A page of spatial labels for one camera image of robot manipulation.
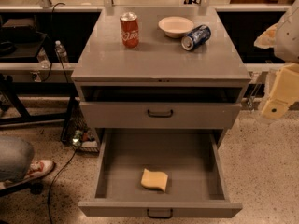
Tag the yellow sponge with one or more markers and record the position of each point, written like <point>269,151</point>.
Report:
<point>154,180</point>

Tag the black office chair base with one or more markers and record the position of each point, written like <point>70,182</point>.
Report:
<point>35,187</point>

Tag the blue soda can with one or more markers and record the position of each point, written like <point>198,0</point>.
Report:
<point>196,37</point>

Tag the white bowl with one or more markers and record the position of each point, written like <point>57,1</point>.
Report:
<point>175,27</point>

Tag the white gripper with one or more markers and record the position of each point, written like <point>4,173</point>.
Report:
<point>288,37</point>

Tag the green bottle in basket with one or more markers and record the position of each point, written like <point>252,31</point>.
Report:
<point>77,138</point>

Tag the clear water bottle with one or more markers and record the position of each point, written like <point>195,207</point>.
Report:
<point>61,52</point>

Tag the grey drawer cabinet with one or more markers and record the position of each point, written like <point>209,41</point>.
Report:
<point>159,69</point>

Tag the open grey bottom drawer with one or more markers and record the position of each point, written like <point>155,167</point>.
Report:
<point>190,158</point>

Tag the red soda can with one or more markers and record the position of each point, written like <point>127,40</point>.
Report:
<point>129,29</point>

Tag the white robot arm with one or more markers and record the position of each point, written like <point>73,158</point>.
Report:
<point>287,41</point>

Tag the blue jeans leg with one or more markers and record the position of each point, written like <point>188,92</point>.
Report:
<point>15,158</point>

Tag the closed grey middle drawer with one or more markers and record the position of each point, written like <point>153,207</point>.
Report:
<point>159,115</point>

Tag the red white sneaker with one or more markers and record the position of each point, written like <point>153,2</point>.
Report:
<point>39,169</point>

